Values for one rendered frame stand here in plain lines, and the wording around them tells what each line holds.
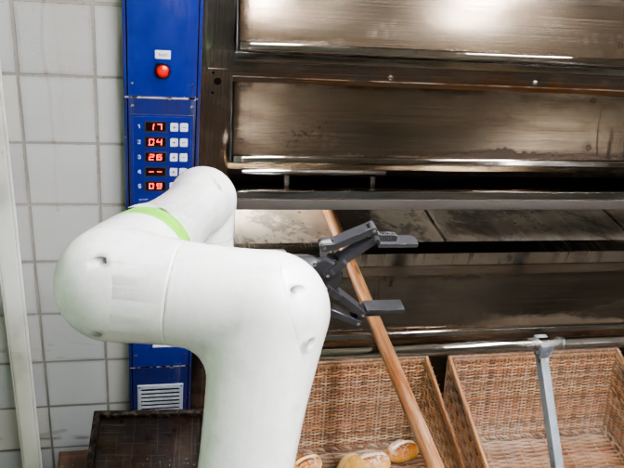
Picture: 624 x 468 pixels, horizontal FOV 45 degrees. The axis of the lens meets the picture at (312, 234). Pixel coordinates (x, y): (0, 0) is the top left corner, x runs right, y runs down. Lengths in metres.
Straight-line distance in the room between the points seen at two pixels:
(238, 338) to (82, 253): 0.18
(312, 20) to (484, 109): 0.49
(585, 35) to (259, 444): 1.39
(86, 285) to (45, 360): 1.32
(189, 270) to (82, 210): 1.08
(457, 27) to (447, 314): 0.80
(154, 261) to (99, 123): 0.98
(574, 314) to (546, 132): 0.61
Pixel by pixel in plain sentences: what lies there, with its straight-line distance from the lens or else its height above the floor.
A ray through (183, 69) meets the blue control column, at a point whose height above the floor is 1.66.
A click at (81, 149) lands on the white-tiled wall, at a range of 1.75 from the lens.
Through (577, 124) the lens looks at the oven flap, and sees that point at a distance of 2.02.
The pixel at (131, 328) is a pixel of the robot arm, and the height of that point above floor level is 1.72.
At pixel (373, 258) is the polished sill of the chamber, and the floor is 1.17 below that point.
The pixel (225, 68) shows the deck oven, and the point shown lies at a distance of 1.68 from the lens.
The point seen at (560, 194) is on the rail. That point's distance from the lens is 1.90.
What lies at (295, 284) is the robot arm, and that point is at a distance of 0.74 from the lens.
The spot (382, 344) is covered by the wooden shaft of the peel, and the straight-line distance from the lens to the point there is 1.63.
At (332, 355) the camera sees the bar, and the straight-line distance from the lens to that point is 1.64.
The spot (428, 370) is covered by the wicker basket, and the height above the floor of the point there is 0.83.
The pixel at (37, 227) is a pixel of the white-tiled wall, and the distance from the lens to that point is 1.85.
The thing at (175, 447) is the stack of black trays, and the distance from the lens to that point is 1.96.
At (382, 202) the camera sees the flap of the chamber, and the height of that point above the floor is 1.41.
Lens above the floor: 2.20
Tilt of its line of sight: 30 degrees down
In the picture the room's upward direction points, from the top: 7 degrees clockwise
